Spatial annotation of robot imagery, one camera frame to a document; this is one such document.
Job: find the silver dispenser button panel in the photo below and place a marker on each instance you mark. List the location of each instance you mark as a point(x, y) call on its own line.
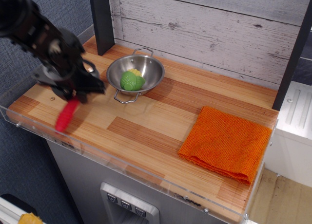
point(124, 208)

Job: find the green yellow toy corn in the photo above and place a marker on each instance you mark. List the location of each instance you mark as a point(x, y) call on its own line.
point(132, 80)

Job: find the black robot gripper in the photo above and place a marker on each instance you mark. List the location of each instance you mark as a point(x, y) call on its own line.
point(65, 71)

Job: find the dark left vertical post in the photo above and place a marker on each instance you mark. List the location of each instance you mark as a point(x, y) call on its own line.
point(103, 26)

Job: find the steel bowl with handles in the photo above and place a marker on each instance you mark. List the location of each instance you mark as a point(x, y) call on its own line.
point(143, 60)

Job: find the red handled metal spoon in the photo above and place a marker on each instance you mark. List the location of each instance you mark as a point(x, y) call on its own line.
point(66, 115)

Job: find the dark right vertical post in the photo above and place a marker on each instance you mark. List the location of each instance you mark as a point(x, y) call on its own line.
point(294, 58)

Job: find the grey toy fridge front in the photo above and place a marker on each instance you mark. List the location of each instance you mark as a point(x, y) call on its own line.
point(84, 176)

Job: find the orange rag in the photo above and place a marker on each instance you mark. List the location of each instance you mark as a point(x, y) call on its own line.
point(226, 144)

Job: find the clear acrylic guard rail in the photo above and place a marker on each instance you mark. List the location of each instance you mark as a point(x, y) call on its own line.
point(143, 138)

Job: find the yellow object bottom left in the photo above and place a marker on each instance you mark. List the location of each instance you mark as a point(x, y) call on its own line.
point(29, 218)

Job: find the dark vertical post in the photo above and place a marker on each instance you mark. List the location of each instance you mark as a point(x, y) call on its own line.
point(294, 58)
point(103, 26)

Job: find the white appliance at right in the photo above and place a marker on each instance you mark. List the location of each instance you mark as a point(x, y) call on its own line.
point(290, 151)

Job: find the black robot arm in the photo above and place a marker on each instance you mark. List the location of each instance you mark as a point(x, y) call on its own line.
point(8, 10)

